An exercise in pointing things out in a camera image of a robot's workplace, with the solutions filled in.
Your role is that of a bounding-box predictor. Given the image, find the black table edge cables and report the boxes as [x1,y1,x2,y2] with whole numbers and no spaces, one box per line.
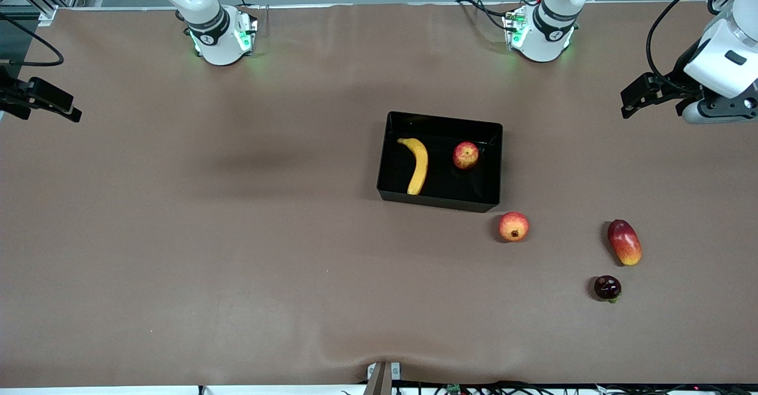
[343,381,758,395]

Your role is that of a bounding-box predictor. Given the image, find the dark purple mangosteen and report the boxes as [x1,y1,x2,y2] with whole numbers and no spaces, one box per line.
[594,275,622,304]

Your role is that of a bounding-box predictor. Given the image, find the black rectangular plastic box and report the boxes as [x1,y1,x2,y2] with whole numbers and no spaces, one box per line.
[377,111,503,213]

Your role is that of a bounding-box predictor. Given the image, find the red yellow pomegranate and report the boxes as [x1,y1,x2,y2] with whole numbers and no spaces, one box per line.
[498,211,530,243]

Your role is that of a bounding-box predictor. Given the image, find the brown table cover mat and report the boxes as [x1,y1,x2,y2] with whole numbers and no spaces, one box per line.
[0,1,758,387]

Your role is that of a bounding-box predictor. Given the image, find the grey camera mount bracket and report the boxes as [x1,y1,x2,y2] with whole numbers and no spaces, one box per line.
[366,361,402,395]

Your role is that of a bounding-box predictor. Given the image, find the red yellow apple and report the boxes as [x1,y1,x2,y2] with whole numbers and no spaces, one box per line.
[452,141,480,171]

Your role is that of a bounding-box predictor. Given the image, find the black left base cables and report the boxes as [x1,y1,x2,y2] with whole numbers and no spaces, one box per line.
[456,0,522,31]

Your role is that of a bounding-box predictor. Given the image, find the yellow banana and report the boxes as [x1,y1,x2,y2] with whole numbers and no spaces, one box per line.
[397,137,429,196]

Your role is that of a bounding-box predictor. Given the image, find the red yellow mango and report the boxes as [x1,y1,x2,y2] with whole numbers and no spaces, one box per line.
[607,219,643,266]

